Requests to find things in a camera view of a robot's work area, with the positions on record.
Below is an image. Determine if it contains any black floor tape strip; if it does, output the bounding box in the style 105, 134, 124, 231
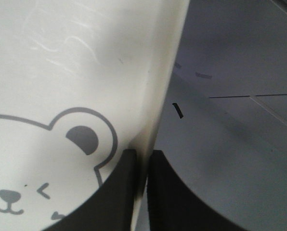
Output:
172, 103, 183, 119

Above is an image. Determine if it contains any cream bear serving tray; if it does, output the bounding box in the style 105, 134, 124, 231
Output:
0, 0, 190, 231

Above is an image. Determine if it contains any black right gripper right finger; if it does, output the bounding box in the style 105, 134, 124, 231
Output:
147, 150, 243, 231

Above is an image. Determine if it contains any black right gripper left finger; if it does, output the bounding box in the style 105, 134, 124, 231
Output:
46, 149, 137, 231

